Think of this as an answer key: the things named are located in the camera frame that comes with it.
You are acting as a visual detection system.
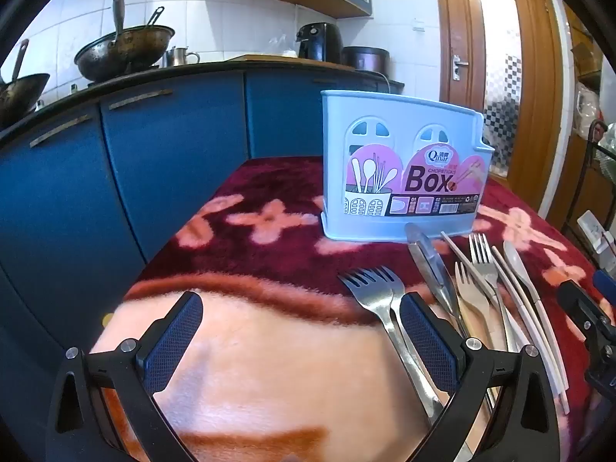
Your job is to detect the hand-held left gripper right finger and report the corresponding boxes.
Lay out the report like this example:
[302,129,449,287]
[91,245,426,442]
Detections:
[398,293,561,462]

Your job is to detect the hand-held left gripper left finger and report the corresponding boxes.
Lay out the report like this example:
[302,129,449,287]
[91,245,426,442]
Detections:
[48,291,204,462]

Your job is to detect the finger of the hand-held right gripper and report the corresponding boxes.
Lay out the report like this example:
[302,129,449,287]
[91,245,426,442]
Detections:
[593,269,616,306]
[557,279,616,395]

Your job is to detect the gold fork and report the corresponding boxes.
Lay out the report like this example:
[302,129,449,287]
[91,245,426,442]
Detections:
[455,262,506,353]

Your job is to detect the steel fork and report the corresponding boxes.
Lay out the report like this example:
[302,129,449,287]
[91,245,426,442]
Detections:
[338,269,446,427]
[469,233,519,353]
[368,266,410,330]

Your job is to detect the white plastic spoon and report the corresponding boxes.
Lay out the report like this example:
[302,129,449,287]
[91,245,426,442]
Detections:
[503,241,569,390]

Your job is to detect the steel knife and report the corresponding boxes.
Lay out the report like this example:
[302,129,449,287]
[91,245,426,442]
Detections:
[405,223,470,342]

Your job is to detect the light blue utensil holder box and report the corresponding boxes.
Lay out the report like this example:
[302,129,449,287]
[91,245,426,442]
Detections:
[320,90,495,242]

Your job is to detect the white power strip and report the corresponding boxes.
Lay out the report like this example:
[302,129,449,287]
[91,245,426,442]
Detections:
[577,211,616,270]

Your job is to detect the red floral blanket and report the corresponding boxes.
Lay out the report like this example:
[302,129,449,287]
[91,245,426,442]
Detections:
[91,156,603,462]

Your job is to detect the blue base cabinets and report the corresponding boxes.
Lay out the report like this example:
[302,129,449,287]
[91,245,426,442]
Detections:
[0,65,405,462]

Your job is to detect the wooden door with glass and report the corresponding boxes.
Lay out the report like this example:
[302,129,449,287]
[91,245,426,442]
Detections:
[433,0,565,213]

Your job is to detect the wooden shelf unit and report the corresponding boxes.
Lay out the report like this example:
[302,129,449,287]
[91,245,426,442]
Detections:
[549,0,616,232]

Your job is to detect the steel kettle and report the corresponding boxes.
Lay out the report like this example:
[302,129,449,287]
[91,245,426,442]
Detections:
[165,47,200,67]

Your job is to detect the small black wok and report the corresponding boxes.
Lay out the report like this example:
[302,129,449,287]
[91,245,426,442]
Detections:
[0,73,50,128]

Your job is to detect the large black wok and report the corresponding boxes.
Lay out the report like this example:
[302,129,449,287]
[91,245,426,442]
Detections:
[74,24,175,82]

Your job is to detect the dark rice cooker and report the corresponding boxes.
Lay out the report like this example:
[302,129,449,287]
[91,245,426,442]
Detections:
[343,47,390,72]

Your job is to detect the wooden cutting board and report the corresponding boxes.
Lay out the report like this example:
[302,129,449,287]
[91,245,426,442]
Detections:
[226,54,354,66]

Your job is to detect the black air fryer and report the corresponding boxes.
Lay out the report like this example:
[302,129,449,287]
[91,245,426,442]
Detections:
[296,22,343,62]

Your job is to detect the black wire rack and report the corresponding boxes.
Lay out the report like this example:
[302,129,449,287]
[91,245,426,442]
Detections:
[575,119,616,232]

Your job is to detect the metal cabinet handle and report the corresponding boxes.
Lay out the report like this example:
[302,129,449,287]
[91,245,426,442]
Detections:
[30,114,92,148]
[108,89,173,110]

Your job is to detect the spatula with metal handle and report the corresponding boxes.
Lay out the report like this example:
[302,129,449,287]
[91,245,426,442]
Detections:
[113,0,128,42]

